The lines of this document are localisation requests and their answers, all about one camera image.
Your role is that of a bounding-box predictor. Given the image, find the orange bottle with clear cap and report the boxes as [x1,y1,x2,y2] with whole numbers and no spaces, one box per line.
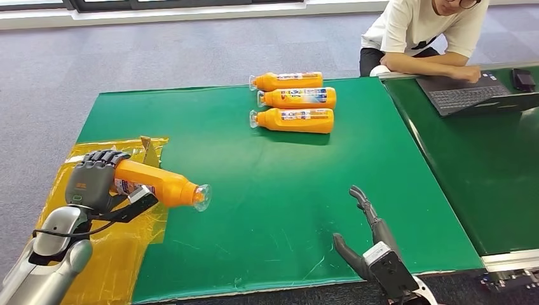
[110,159,212,213]
[248,71,324,92]
[249,107,335,135]
[257,87,338,110]

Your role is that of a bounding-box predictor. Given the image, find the yellow film wrapped cardboard box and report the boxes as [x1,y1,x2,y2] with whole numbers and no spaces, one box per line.
[33,135,172,305]

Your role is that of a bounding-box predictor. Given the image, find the person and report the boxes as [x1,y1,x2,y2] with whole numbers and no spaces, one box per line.
[358,0,490,84]

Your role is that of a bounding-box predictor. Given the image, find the green conveyor table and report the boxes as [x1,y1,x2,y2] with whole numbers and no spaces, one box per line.
[379,62,539,275]

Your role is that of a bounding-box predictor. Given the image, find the dark grey laptop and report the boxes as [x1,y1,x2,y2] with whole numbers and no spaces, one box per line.
[416,72,539,118]

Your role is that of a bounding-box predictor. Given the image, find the black eyeglasses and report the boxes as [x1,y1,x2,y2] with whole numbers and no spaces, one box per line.
[446,0,483,10]

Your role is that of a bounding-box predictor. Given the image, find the small black device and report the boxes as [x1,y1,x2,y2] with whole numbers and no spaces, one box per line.
[511,68,537,93]

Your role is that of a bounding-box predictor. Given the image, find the black conveyor base part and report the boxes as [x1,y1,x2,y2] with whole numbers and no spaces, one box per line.
[480,270,539,294]

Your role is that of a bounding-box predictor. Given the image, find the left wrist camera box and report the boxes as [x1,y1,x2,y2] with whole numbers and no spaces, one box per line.
[89,184,160,225]

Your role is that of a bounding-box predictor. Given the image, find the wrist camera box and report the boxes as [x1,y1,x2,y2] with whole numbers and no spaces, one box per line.
[362,241,421,302]
[89,184,160,225]

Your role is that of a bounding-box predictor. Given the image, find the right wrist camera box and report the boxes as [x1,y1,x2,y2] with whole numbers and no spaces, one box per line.
[362,241,421,302]

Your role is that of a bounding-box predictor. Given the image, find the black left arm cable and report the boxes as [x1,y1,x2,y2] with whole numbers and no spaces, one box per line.
[31,219,119,239]

